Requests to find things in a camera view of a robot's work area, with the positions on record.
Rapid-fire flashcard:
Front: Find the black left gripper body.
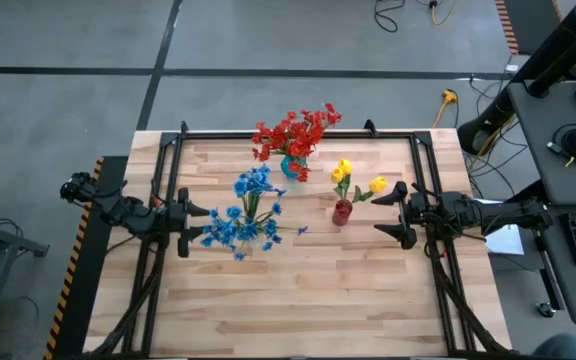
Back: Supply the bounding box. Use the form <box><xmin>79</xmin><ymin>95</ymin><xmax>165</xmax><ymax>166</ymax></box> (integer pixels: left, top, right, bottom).
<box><xmin>160</xmin><ymin>188</ymin><xmax>192</xmax><ymax>259</ymax></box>

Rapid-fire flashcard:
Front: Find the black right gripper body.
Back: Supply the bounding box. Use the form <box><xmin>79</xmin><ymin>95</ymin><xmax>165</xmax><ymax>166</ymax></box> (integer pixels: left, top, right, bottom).
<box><xmin>392</xmin><ymin>180</ymin><xmax>442</xmax><ymax>250</ymax></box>

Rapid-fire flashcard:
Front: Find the red ribbed glass vase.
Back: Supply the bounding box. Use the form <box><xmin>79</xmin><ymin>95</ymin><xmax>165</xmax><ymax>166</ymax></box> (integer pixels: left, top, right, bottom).
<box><xmin>331</xmin><ymin>198</ymin><xmax>354</xmax><ymax>227</ymax></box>

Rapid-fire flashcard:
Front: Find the clear faceted glass vase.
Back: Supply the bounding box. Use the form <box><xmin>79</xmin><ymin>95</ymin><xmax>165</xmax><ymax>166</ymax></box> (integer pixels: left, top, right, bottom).
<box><xmin>240</xmin><ymin>212</ymin><xmax>274</xmax><ymax>246</ymax></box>

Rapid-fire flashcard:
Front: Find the teal glass vase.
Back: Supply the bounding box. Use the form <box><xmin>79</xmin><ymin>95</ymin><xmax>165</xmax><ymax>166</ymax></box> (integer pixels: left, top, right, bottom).
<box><xmin>281</xmin><ymin>154</ymin><xmax>309</xmax><ymax>180</ymax></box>

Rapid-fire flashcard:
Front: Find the white paper sheet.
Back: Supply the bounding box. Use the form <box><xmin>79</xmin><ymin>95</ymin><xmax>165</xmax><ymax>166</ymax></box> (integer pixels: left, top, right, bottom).
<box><xmin>485</xmin><ymin>230</ymin><xmax>526</xmax><ymax>257</ymax></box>

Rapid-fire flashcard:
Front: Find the black hazard-striped floor mat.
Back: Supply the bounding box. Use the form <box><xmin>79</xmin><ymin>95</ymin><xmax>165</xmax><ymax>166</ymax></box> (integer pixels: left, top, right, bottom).
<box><xmin>42</xmin><ymin>155</ymin><xmax>130</xmax><ymax>360</ymax></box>

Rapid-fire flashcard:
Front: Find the grey metal side table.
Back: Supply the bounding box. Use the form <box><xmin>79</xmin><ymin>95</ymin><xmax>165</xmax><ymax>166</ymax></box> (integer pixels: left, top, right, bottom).
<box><xmin>0</xmin><ymin>199</ymin><xmax>50</xmax><ymax>360</ymax></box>

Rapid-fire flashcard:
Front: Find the person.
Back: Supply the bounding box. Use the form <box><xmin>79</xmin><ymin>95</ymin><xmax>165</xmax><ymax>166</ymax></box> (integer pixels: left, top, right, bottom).
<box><xmin>531</xmin><ymin>332</ymin><xmax>576</xmax><ymax>360</ymax></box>

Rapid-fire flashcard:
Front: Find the black tower fan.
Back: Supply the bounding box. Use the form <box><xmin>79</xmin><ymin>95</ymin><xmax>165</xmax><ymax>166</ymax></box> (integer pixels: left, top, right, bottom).
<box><xmin>456</xmin><ymin>0</ymin><xmax>576</xmax><ymax>157</ymax></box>

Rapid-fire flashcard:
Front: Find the orange black striped strip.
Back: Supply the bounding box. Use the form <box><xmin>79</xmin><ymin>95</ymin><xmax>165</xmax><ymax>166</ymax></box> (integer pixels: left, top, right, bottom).
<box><xmin>495</xmin><ymin>0</ymin><xmax>520</xmax><ymax>55</ymax></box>

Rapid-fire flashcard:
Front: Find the black aluminium table frame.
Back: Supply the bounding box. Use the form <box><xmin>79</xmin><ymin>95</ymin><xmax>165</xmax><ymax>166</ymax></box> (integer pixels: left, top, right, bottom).
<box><xmin>87</xmin><ymin>119</ymin><xmax>509</xmax><ymax>360</ymax></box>

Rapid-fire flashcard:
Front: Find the yellow plug with cable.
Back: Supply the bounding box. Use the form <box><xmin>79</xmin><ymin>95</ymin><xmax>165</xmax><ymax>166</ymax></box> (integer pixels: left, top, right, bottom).
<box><xmin>431</xmin><ymin>88</ymin><xmax>458</xmax><ymax>129</ymax></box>

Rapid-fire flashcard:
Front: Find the black floor cable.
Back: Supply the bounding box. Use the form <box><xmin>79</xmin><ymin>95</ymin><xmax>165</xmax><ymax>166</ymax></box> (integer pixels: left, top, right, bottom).
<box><xmin>372</xmin><ymin>0</ymin><xmax>407</xmax><ymax>34</ymax></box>

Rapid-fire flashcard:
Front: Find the yellow floor cable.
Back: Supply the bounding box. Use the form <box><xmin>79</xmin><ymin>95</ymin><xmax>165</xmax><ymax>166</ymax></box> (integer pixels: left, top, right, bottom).
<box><xmin>427</xmin><ymin>0</ymin><xmax>458</xmax><ymax>26</ymax></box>

